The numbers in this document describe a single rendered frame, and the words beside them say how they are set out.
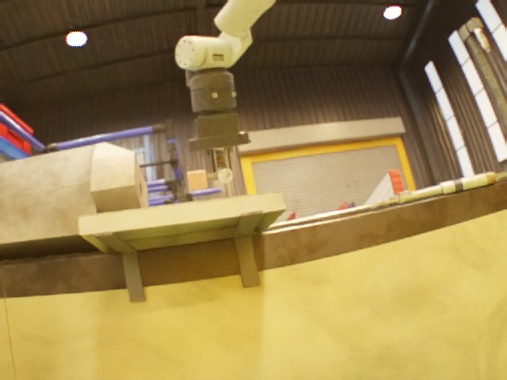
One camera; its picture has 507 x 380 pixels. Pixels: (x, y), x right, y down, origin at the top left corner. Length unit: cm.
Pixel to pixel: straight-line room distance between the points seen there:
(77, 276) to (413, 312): 66
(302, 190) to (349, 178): 159
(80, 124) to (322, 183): 804
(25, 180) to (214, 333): 50
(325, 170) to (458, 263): 1136
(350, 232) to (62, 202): 57
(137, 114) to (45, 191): 1195
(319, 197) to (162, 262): 1119
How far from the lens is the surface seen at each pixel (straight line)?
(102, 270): 73
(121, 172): 74
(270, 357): 71
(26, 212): 82
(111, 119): 1287
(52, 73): 1304
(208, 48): 77
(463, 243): 88
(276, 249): 71
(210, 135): 77
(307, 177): 1192
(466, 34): 116
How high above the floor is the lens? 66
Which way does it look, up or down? 16 degrees up
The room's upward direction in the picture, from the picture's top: 11 degrees counter-clockwise
